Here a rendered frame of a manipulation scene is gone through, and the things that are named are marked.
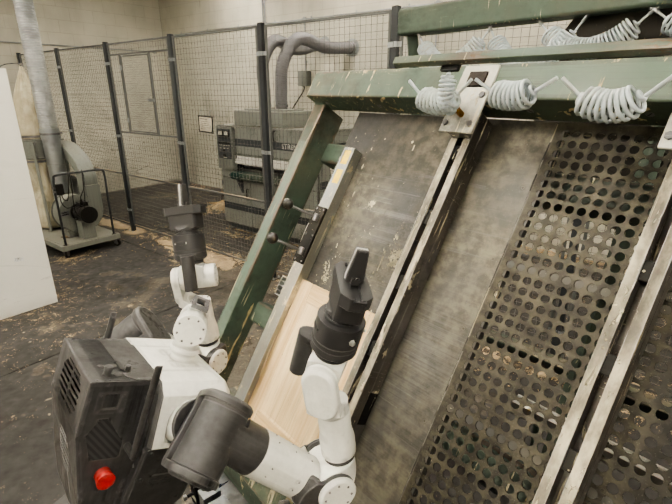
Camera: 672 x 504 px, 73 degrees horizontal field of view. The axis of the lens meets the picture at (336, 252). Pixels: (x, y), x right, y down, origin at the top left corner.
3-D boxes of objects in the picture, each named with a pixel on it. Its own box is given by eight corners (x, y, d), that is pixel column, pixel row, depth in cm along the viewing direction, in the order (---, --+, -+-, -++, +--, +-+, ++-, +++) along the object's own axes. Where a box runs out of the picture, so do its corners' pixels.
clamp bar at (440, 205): (313, 482, 123) (243, 487, 107) (482, 88, 128) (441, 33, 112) (337, 506, 116) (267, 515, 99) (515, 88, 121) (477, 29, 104)
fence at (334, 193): (238, 409, 152) (228, 408, 149) (352, 152, 156) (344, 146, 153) (246, 417, 149) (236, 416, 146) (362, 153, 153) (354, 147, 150)
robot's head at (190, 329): (166, 353, 92) (178, 311, 92) (172, 337, 102) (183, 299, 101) (198, 360, 94) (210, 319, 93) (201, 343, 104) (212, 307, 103)
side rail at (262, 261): (218, 378, 174) (193, 374, 167) (333, 118, 179) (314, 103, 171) (225, 385, 170) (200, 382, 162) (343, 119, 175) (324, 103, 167)
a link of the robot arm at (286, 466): (325, 532, 91) (242, 494, 80) (306, 483, 102) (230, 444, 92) (364, 489, 91) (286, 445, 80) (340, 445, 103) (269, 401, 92)
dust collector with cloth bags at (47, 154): (19, 238, 615) (-23, 62, 542) (73, 226, 667) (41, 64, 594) (65, 260, 536) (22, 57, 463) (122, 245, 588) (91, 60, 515)
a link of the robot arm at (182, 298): (204, 260, 130) (213, 300, 135) (172, 264, 129) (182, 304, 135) (202, 270, 124) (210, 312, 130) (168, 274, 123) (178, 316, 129)
